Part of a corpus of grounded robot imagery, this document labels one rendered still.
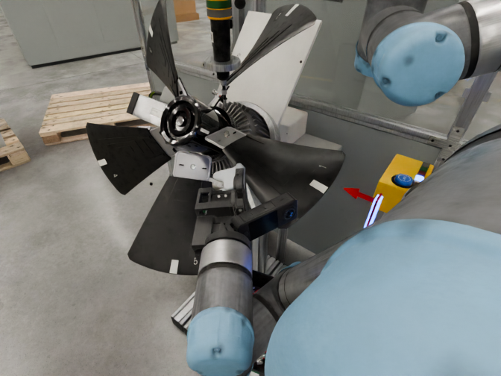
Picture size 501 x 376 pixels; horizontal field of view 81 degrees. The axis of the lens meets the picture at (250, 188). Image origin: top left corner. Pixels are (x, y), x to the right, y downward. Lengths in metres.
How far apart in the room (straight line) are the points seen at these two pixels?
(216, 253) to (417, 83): 0.30
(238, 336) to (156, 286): 1.54
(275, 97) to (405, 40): 0.62
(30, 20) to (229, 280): 5.74
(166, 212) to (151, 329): 1.11
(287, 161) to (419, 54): 0.35
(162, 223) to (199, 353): 0.42
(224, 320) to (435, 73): 0.33
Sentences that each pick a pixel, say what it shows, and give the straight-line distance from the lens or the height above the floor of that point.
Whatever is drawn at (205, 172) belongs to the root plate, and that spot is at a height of 1.09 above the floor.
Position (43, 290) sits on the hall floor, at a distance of 2.14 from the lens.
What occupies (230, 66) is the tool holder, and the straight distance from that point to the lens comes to 0.58.
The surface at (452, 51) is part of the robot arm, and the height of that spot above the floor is 1.46.
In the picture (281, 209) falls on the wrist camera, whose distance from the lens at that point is 0.47.
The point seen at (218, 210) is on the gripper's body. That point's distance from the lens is 0.47.
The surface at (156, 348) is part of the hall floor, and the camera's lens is 1.71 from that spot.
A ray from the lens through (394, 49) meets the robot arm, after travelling 0.34.
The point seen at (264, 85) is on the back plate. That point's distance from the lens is 0.95.
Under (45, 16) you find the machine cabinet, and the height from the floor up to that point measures 0.68.
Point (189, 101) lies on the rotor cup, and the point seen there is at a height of 1.26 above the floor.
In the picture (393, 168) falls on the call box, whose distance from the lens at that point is 0.86.
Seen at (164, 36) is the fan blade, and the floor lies 1.35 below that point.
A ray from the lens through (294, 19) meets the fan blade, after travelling 0.70.
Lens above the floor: 1.53
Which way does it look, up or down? 40 degrees down
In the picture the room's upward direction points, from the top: straight up
